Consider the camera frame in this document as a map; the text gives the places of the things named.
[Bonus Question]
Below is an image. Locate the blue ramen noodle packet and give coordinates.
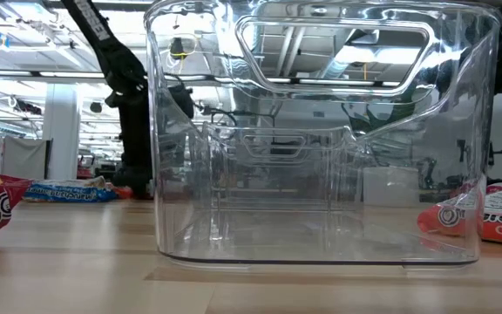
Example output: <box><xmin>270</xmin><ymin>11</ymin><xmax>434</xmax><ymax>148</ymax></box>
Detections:
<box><xmin>22</xmin><ymin>175</ymin><xmax>119</xmax><ymax>204</ymax></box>

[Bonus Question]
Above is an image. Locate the clear plastic bin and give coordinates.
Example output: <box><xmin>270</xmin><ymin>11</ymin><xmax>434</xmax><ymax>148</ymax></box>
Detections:
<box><xmin>143</xmin><ymin>0</ymin><xmax>502</xmax><ymax>268</ymax></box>

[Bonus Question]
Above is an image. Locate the white building pillar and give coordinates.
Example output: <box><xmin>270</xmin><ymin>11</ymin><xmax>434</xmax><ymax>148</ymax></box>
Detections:
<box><xmin>42</xmin><ymin>82</ymin><xmax>81</xmax><ymax>181</ymax></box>

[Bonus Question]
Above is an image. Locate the grey partition board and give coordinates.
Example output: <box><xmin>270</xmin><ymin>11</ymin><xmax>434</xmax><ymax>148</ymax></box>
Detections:
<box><xmin>2</xmin><ymin>136</ymin><xmax>54</xmax><ymax>181</ymax></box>

